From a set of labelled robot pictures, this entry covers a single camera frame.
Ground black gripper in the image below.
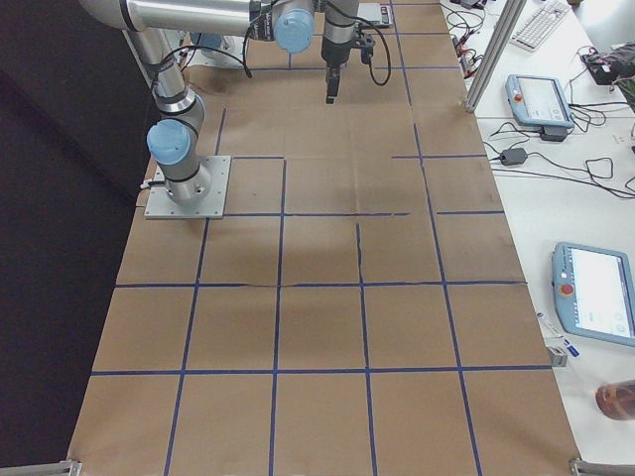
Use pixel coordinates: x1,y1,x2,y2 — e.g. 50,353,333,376
320,43,351,104

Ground silver digital kitchen scale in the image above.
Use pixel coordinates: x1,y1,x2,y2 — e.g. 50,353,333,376
357,2,394,29

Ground black power adapter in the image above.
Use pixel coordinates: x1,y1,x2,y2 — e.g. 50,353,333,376
498,148,528,167

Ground far teach pendant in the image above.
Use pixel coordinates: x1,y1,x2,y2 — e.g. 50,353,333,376
505,74,574,129

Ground teach pendant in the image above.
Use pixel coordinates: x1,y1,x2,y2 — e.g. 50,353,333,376
552,242,634,347
505,74,574,129

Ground white keyboard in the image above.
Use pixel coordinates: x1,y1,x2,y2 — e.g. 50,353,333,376
509,0,572,52

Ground black curtain panel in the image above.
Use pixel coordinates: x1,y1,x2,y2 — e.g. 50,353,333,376
1,1,157,466

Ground near teach pendant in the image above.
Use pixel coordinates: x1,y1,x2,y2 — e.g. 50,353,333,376
552,242,634,347

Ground brown glass bottle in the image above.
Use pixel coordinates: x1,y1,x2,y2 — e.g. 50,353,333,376
595,380,634,420

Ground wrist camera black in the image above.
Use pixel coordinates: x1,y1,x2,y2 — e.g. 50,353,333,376
354,30,376,65

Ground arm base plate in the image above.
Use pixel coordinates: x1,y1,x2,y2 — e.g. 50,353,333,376
143,156,231,219
184,32,247,69

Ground aluminium frame post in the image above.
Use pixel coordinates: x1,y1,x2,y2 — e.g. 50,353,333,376
463,0,526,113

